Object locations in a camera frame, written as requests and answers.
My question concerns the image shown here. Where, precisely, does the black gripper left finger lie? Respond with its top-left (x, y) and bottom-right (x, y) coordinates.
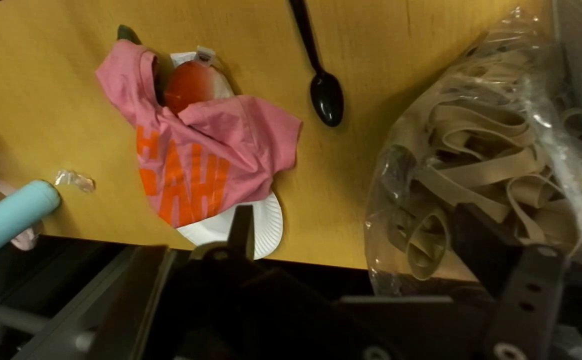
top-left (9, 247), bottom-right (176, 360)

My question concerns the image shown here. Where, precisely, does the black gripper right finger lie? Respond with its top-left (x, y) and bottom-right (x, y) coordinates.
top-left (487, 246), bottom-right (568, 360)

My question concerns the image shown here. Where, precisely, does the pink shirt orange print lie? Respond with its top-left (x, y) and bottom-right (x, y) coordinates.
top-left (95, 37), bottom-right (305, 229)

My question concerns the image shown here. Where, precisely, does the red turnip plushie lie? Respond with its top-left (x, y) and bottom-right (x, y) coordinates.
top-left (117, 24), bottom-right (239, 116)

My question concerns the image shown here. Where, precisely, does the clear plastic piece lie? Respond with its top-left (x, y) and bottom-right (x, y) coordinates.
top-left (52, 167), bottom-right (98, 196)

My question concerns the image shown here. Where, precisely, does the white paper plate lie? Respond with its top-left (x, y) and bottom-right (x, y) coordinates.
top-left (169, 48), bottom-right (286, 262)

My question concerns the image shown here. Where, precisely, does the black plastic spoon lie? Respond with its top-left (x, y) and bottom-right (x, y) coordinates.
top-left (289, 0), bottom-right (346, 129)

